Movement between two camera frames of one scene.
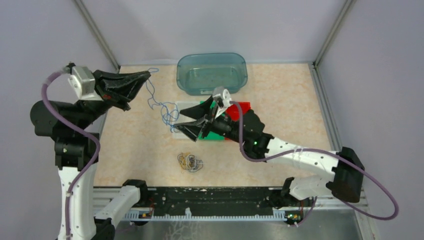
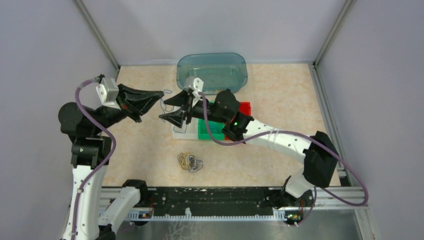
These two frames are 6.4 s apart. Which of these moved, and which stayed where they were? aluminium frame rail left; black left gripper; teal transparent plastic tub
Moved: black left gripper
Stayed: teal transparent plastic tub; aluminium frame rail left
